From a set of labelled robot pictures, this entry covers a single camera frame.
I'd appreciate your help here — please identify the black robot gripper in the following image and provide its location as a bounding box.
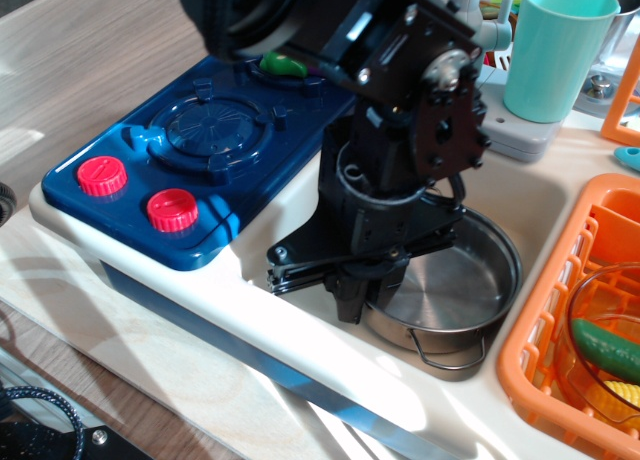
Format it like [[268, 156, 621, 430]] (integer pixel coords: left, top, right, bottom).
[[267, 117, 465, 324]]

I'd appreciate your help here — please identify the stainless steel pan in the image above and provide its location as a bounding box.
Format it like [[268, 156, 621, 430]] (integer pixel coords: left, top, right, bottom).
[[365, 209, 522, 372]]

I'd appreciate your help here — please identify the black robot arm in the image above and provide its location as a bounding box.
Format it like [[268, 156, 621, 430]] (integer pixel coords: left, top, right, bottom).
[[180, 0, 490, 323]]

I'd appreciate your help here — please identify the cream toy sink unit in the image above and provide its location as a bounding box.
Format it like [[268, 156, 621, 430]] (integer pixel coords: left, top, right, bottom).
[[30, 106, 639, 459]]

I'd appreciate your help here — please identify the red stove knob right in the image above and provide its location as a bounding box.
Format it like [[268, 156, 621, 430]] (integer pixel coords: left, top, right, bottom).
[[146, 188, 199, 233]]

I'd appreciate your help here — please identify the red stove knob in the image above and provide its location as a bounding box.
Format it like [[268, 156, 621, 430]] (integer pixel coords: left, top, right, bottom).
[[146, 188, 199, 233], [77, 156, 128, 197]]

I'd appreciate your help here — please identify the blue toy stove top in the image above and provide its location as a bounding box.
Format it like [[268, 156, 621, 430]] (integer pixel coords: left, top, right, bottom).
[[41, 56, 355, 271]]

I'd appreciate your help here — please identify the red stove knob left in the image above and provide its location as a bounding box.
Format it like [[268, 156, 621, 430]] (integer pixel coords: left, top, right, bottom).
[[77, 156, 128, 197]]

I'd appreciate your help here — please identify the grey toy faucet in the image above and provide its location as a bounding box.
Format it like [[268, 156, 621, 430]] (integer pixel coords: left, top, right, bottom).
[[447, 0, 560, 162]]

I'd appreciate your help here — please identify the orange dish rack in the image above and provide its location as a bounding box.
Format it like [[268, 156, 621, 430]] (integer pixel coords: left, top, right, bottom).
[[497, 173, 639, 459]]

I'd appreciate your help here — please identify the purple toy eggplant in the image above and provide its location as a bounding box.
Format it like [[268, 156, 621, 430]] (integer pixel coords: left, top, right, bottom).
[[259, 51, 323, 79]]

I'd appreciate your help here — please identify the transparent orange bowl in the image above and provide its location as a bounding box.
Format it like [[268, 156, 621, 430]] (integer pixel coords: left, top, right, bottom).
[[553, 262, 639, 429]]

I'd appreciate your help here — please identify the green toy cucumber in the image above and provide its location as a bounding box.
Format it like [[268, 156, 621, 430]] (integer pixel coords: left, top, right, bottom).
[[570, 319, 639, 384]]

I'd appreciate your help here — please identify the yellow toy corn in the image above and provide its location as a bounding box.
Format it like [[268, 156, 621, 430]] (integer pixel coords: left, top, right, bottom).
[[586, 380, 639, 429]]

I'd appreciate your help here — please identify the steel pot with lid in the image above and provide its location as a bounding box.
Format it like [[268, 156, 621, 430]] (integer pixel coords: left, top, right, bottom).
[[573, 0, 639, 118]]

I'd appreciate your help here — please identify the teal plastic cup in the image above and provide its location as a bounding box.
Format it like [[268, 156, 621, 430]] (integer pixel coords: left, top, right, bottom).
[[504, 0, 620, 123]]

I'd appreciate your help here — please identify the orange frame stand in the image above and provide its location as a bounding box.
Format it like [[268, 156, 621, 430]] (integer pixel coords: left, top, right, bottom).
[[601, 40, 639, 147]]

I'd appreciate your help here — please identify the teal utensil handle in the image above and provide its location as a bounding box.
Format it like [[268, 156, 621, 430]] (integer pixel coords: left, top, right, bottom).
[[614, 146, 640, 172]]

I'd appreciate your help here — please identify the black braided cable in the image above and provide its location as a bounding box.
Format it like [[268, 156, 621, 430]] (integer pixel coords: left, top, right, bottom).
[[0, 385, 85, 460]]

